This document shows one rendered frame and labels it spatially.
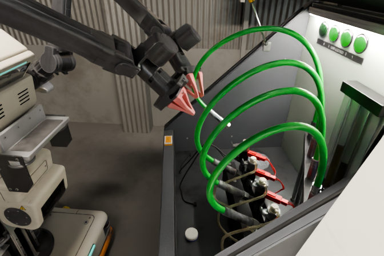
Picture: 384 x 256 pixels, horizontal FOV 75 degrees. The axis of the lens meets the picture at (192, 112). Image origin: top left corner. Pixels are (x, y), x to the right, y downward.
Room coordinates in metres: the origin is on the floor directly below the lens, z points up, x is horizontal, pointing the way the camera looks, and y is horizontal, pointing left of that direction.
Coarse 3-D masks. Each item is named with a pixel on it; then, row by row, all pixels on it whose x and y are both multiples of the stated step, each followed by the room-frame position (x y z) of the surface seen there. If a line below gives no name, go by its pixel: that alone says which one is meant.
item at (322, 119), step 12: (264, 96) 0.44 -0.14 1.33; (312, 96) 0.44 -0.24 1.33; (240, 108) 0.44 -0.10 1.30; (228, 120) 0.43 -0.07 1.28; (324, 120) 0.45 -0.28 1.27; (216, 132) 0.43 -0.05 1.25; (324, 132) 0.45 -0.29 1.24; (204, 144) 0.44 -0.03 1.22; (204, 156) 0.43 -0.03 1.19; (204, 168) 0.43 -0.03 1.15; (312, 168) 0.45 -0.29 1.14; (240, 192) 0.44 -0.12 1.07
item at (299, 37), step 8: (240, 32) 0.69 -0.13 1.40; (248, 32) 0.68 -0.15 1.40; (280, 32) 0.66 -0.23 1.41; (288, 32) 0.65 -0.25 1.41; (296, 32) 0.65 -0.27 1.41; (224, 40) 0.70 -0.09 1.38; (304, 40) 0.64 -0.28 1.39; (216, 48) 0.71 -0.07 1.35; (312, 48) 0.63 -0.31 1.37; (208, 56) 0.72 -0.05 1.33; (312, 56) 0.63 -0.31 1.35; (200, 64) 0.72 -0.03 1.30; (320, 64) 0.62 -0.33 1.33; (320, 72) 0.62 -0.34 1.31; (192, 88) 0.73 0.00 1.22; (200, 104) 0.72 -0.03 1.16
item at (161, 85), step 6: (162, 72) 0.61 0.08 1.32; (156, 78) 0.59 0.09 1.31; (162, 78) 0.59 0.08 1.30; (168, 78) 0.60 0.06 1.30; (180, 78) 0.60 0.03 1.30; (150, 84) 0.59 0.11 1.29; (156, 84) 0.59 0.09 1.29; (162, 84) 0.59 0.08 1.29; (168, 84) 0.59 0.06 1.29; (174, 84) 0.59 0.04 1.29; (180, 84) 0.58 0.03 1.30; (156, 90) 0.59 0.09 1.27; (162, 90) 0.58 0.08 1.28; (168, 90) 0.58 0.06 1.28; (174, 90) 0.58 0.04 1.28; (162, 96) 0.59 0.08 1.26; (156, 102) 0.58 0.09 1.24
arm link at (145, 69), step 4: (148, 60) 0.61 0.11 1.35; (144, 64) 0.60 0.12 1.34; (148, 64) 0.60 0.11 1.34; (152, 64) 0.61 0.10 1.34; (144, 68) 0.59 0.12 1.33; (148, 68) 0.60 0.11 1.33; (152, 68) 0.60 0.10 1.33; (156, 68) 0.60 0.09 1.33; (140, 72) 0.59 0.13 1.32; (144, 72) 0.59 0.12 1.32; (148, 72) 0.59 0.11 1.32; (152, 72) 0.59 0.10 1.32; (156, 72) 0.61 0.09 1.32; (140, 76) 0.60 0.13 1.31; (144, 76) 0.59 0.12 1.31; (148, 76) 0.59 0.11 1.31; (152, 76) 0.60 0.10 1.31; (144, 80) 0.60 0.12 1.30; (152, 80) 0.60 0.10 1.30
